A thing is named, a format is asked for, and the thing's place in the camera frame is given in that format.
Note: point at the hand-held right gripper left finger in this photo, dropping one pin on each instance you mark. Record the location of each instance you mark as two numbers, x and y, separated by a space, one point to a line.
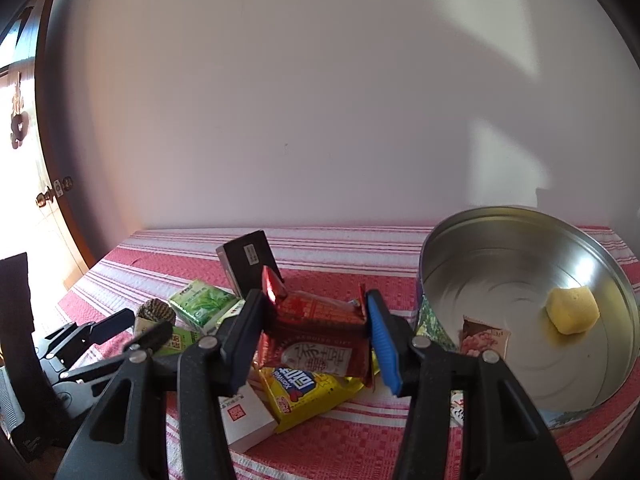
247 332

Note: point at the shiny red foil packet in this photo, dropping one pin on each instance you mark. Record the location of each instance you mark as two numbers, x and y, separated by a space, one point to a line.
272 285

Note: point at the round metal tin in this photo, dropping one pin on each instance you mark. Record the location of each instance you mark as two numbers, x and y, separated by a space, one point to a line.
500 280

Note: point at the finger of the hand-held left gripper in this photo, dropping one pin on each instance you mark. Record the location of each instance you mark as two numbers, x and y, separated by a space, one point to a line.
114 324
150 337

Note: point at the dark wooden door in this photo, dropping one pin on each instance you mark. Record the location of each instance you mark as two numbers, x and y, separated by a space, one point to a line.
47 85

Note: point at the small white box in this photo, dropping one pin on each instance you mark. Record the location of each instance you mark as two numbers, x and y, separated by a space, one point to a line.
245 420

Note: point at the red snack bag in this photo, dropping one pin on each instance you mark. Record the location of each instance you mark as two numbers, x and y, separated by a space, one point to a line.
320 340

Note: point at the black box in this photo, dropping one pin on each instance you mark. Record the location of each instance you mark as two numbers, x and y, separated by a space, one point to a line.
250 260

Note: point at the dark cloth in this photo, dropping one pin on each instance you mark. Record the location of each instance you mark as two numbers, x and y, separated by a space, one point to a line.
17 320

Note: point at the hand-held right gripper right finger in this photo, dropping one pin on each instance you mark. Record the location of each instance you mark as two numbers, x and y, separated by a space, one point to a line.
382 345

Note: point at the yellow snack packet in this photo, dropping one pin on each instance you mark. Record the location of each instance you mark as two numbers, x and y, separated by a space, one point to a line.
305 395

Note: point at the small brown woven ball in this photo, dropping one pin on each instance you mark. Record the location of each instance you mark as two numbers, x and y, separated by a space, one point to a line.
155 310

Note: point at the yellow wrapped candy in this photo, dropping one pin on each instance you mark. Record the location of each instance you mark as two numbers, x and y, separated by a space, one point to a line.
572 310

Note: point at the red white striped cloth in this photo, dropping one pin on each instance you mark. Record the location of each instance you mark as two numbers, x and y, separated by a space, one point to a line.
325 255

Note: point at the hanging door ornament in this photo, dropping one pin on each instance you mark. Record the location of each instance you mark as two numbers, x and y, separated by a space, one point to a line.
18 127

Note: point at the small pink packet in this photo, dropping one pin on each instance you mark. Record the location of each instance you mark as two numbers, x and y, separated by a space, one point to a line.
482 342

